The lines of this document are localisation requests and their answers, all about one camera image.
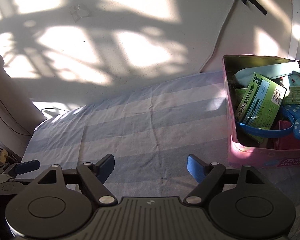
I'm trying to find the green medicine box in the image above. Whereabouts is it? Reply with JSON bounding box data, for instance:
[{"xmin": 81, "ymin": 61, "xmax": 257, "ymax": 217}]
[{"xmin": 234, "ymin": 72, "xmax": 287, "ymax": 129}]

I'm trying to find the blue polka-dot heart headband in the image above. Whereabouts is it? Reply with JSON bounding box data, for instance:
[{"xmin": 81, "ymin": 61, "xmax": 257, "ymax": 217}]
[{"xmin": 235, "ymin": 104, "xmax": 300, "ymax": 140}]

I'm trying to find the pink biscuit tin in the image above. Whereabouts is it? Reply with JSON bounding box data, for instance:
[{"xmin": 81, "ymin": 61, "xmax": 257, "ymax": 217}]
[{"xmin": 223, "ymin": 55, "xmax": 300, "ymax": 168}]

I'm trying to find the striped blue bed sheet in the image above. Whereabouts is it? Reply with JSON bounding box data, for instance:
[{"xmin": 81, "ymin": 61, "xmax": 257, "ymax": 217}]
[{"xmin": 20, "ymin": 72, "xmax": 300, "ymax": 239}]

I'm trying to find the green toothpaste box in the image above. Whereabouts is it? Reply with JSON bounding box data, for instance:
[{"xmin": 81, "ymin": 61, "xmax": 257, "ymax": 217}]
[{"xmin": 282, "ymin": 86, "xmax": 300, "ymax": 105}]

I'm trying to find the light blue plush toy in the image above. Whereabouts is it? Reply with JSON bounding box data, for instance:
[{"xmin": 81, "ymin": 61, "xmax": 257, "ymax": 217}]
[{"xmin": 230, "ymin": 61, "xmax": 300, "ymax": 87}]

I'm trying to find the white cable on wall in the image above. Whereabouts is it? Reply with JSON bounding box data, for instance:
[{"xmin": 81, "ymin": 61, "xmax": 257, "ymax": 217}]
[{"xmin": 198, "ymin": 0, "xmax": 241, "ymax": 73}]

